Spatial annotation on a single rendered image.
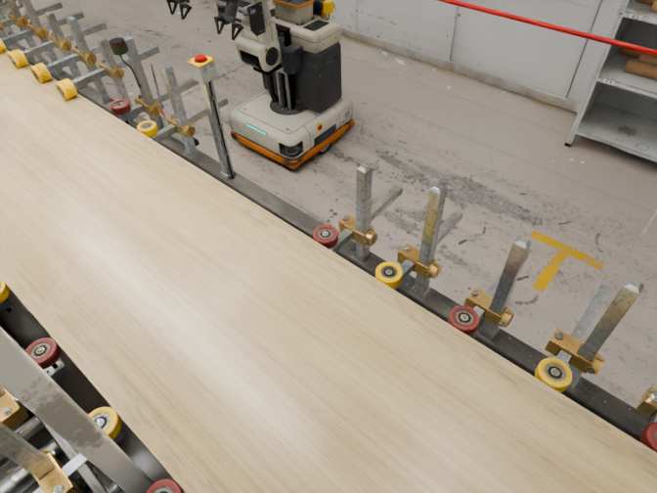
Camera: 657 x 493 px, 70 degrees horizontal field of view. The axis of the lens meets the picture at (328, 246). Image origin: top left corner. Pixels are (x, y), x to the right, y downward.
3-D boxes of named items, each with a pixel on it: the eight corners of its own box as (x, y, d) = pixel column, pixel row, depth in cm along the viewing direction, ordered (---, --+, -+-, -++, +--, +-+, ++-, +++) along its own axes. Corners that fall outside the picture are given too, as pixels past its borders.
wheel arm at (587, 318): (596, 290, 144) (601, 281, 141) (607, 295, 142) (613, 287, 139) (533, 392, 123) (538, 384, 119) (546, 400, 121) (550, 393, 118)
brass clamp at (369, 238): (348, 223, 170) (348, 212, 166) (378, 240, 164) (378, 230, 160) (337, 232, 167) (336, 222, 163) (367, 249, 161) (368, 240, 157)
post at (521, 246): (482, 336, 154) (520, 232, 118) (492, 341, 152) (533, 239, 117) (476, 343, 152) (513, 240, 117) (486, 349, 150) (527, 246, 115)
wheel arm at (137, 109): (196, 83, 238) (194, 74, 235) (199, 85, 236) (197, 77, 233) (120, 120, 216) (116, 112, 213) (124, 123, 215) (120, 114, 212)
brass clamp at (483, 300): (472, 295, 147) (475, 286, 143) (512, 319, 141) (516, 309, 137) (461, 308, 144) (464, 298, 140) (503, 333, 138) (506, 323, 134)
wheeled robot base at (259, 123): (292, 101, 374) (289, 70, 356) (356, 128, 345) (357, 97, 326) (229, 140, 340) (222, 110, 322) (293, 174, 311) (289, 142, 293)
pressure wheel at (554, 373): (560, 409, 120) (576, 387, 112) (528, 404, 121) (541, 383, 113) (555, 380, 125) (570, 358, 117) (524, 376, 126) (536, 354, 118)
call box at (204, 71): (207, 73, 176) (202, 53, 171) (219, 79, 173) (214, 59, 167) (192, 80, 173) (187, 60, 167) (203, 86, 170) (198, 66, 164)
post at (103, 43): (138, 127, 248) (103, 35, 213) (142, 129, 247) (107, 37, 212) (132, 130, 247) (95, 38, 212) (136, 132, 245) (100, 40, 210)
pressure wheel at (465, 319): (469, 354, 131) (477, 332, 123) (441, 346, 133) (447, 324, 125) (474, 332, 136) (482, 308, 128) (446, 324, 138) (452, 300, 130)
